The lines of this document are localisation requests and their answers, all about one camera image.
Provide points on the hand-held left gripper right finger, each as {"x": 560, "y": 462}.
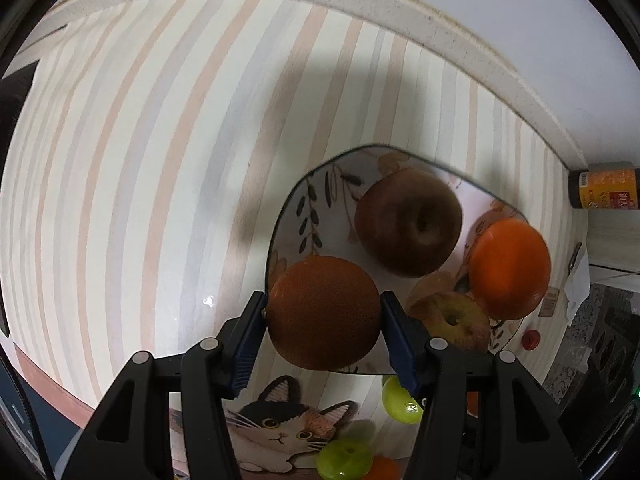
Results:
{"x": 400, "y": 347}

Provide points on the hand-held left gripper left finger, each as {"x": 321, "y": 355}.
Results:
{"x": 247, "y": 342}

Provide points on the green round fruit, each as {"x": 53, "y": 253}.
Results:
{"x": 397, "y": 402}
{"x": 345, "y": 457}

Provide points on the large dimpled orange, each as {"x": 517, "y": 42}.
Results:
{"x": 322, "y": 310}

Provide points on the small orange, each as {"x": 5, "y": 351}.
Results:
{"x": 384, "y": 468}

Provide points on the red cherry tomato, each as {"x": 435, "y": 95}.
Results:
{"x": 530, "y": 340}

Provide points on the leaf print ceramic plate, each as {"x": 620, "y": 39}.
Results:
{"x": 320, "y": 200}

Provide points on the yellow red apple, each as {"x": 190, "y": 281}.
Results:
{"x": 455, "y": 320}

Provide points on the dark brown apple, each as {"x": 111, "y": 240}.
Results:
{"x": 405, "y": 222}

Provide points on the bright smooth orange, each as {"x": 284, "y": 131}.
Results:
{"x": 510, "y": 270}

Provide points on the white paper tissue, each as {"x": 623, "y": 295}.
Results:
{"x": 579, "y": 285}

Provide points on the striped cat print table mat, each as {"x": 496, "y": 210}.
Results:
{"x": 150, "y": 160}

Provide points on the dark sauce bottle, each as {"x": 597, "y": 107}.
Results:
{"x": 605, "y": 185}

